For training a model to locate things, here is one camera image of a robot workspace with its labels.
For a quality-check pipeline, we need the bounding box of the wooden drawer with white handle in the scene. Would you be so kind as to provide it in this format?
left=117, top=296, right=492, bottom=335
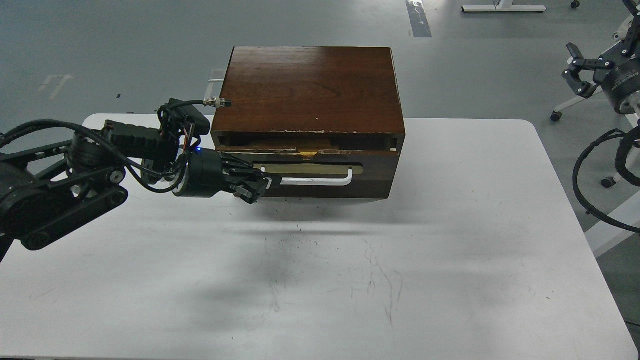
left=219, top=146, right=400, bottom=199

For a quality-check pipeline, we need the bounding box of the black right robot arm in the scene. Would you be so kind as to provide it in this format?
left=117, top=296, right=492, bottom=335
left=562, top=0, right=640, bottom=234

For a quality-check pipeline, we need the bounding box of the grey floor tape strip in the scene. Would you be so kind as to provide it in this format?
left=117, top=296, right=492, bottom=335
left=404, top=0, right=433, bottom=39

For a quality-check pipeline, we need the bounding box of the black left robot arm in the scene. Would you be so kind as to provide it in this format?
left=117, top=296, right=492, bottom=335
left=0, top=98, right=282, bottom=256

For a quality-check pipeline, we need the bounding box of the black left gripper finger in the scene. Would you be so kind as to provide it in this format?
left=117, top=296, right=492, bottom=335
left=220, top=153, right=268, bottom=187
left=227, top=181, right=268, bottom=205

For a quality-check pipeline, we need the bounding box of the white table leg base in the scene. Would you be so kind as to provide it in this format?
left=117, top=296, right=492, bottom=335
left=461, top=0, right=547, bottom=14

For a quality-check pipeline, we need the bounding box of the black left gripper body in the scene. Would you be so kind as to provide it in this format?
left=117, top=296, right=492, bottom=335
left=173, top=148, right=231, bottom=198

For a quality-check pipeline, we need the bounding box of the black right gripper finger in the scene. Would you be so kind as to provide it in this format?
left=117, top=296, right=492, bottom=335
left=612, top=0, right=640, bottom=51
left=562, top=42, right=615, bottom=98

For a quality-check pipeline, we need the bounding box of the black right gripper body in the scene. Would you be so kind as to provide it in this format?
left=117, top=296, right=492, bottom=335
left=601, top=55, right=640, bottom=116

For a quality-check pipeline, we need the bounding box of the dark wooden drawer cabinet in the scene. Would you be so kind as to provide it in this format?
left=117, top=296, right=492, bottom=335
left=210, top=46, right=406, bottom=201

